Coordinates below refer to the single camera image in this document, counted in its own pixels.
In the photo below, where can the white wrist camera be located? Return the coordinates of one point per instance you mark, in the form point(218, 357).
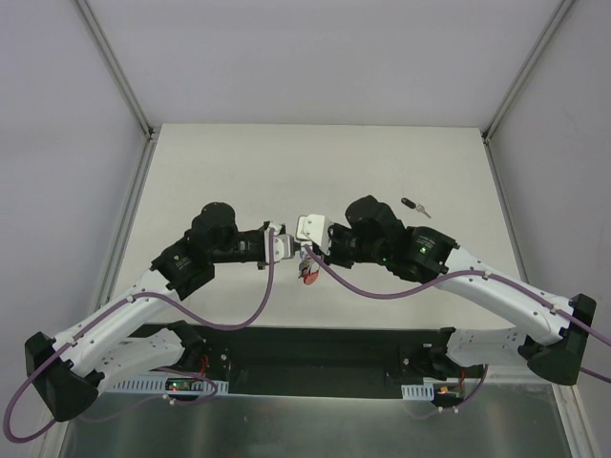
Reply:
point(314, 229)
point(278, 243)

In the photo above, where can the keyring with red tag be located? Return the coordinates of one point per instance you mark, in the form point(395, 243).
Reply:
point(308, 268)

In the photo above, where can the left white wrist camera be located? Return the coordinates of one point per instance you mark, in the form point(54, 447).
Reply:
point(278, 243)

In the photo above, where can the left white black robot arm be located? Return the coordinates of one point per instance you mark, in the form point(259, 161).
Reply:
point(72, 368)

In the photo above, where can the aluminium frame post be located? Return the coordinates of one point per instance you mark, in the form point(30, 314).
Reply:
point(104, 48)
point(543, 42)

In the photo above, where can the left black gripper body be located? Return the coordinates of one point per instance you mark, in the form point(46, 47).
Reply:
point(263, 245)

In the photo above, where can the black head silver key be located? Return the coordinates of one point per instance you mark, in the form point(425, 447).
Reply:
point(418, 207)

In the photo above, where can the aluminium table rail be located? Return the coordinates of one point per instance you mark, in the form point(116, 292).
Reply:
point(110, 271)
point(518, 244)

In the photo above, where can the right aluminium table rail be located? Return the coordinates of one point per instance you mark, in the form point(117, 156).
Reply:
point(518, 244)

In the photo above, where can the right white cable duct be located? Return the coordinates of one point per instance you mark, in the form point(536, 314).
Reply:
point(424, 392)

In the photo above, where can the left aluminium table rail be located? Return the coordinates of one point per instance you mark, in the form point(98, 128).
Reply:
point(110, 271)

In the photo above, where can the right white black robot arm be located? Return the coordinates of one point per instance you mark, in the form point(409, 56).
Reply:
point(548, 333)

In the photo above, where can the left aluminium frame post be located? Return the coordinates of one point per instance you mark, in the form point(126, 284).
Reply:
point(104, 48)

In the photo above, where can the right aluminium frame post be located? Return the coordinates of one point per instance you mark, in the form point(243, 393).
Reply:
point(543, 42)

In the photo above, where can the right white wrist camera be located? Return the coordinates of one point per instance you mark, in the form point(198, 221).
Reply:
point(314, 229)

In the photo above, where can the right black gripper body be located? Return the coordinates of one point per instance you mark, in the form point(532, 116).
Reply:
point(331, 244)

